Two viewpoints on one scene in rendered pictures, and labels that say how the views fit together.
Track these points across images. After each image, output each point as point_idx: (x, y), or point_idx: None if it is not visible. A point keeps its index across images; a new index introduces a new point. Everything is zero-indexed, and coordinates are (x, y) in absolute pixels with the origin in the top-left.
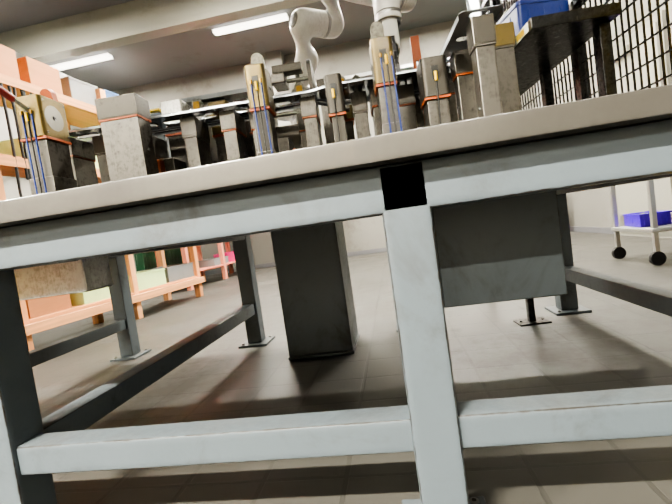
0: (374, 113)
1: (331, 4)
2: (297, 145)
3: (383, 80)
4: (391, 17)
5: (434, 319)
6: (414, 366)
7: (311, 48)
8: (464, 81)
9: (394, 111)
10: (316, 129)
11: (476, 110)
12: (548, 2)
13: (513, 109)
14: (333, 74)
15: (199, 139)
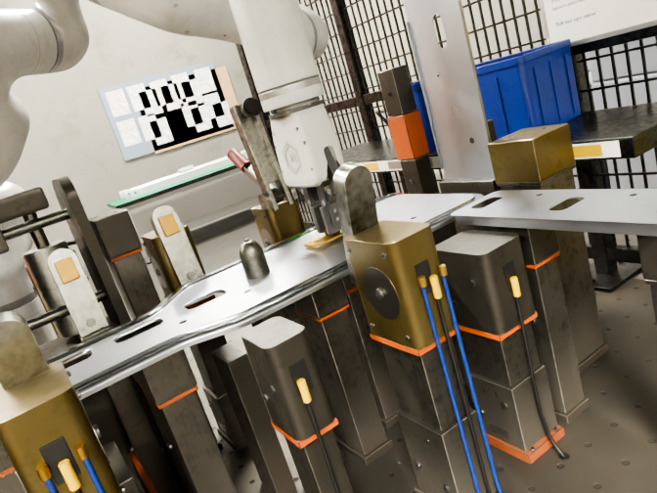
0: (326, 334)
1: (66, 8)
2: (92, 403)
3: (437, 339)
4: (310, 99)
5: None
6: None
7: (14, 102)
8: (547, 275)
9: (458, 393)
10: (202, 421)
11: (568, 324)
12: (552, 54)
13: (584, 283)
14: (292, 338)
15: None
